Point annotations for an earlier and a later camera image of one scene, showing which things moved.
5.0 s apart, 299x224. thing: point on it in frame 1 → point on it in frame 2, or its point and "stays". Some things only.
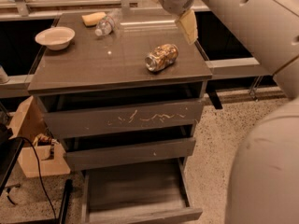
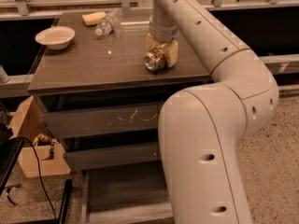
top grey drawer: [80, 122] stays
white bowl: [56, 38] stays
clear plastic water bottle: [109, 22] stays
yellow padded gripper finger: [187, 21] → [172, 52]
